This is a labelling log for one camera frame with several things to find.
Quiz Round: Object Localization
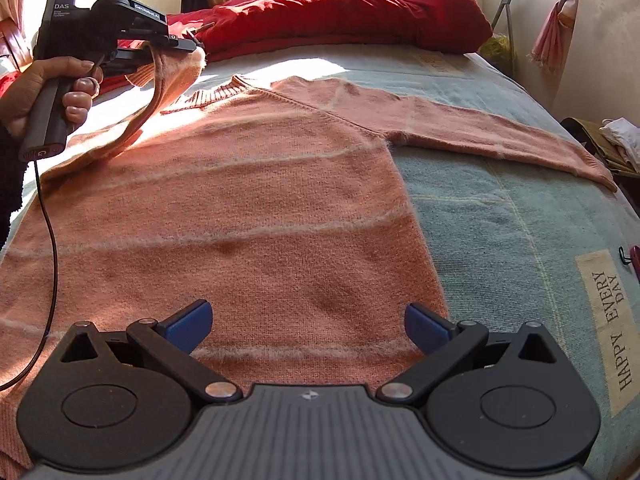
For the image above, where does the white clothes pile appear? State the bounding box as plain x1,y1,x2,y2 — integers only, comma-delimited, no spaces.
600,117,640,168

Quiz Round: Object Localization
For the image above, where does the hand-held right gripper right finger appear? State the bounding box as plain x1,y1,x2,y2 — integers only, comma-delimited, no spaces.
376,301,558,406

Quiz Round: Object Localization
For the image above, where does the black cable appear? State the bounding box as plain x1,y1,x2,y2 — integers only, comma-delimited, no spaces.
0,157,60,392

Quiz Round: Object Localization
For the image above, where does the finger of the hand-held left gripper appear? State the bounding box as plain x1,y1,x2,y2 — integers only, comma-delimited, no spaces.
102,48,158,74
118,33,198,53

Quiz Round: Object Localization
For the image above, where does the person's left hand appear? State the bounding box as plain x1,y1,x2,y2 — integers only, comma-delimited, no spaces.
0,56,104,139

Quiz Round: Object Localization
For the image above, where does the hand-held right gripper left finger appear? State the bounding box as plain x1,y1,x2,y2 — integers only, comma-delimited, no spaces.
59,299,241,403

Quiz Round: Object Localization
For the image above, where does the orange knit sweater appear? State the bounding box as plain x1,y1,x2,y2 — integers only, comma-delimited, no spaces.
0,50,618,471

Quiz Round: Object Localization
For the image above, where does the red quilt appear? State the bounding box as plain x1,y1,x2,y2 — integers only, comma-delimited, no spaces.
0,0,493,98

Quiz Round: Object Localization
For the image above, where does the wooden headboard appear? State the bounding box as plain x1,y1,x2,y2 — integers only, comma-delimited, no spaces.
0,17,38,68

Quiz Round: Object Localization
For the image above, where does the clothes pile beside bed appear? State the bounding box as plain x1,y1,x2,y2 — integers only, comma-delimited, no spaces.
560,117,640,178

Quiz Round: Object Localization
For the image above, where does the yellow green cloth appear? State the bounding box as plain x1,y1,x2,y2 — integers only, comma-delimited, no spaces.
480,32,516,68

